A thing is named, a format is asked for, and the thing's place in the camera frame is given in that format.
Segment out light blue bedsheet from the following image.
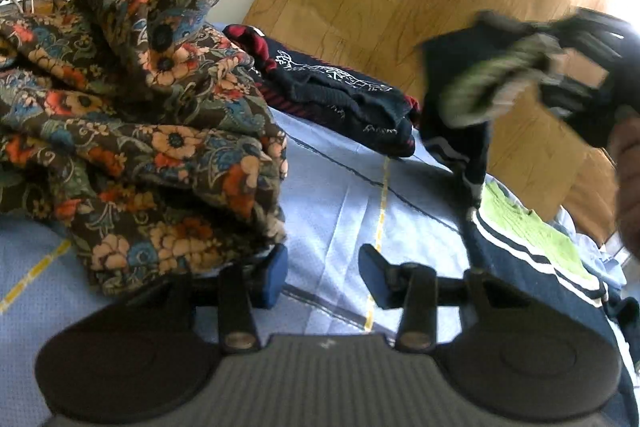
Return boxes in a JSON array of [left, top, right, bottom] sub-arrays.
[[0, 22, 626, 348]]

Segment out green knit garment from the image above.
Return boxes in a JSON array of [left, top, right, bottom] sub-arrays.
[[482, 181, 608, 298]]

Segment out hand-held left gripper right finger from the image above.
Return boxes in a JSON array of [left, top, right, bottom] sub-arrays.
[[358, 243, 531, 353]]

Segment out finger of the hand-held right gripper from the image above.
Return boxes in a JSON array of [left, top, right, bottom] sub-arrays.
[[537, 74, 608, 120], [547, 19, 623, 68]]

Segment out floral print cloth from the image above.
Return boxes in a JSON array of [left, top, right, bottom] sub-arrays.
[[0, 0, 291, 298]]

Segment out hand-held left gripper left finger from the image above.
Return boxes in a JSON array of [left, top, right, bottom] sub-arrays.
[[165, 244, 289, 354]]

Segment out person's right forearm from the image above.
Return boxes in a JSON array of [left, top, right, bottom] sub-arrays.
[[612, 104, 640, 258]]

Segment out navy garment with white stripes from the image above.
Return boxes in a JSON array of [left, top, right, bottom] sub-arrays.
[[419, 11, 640, 408]]

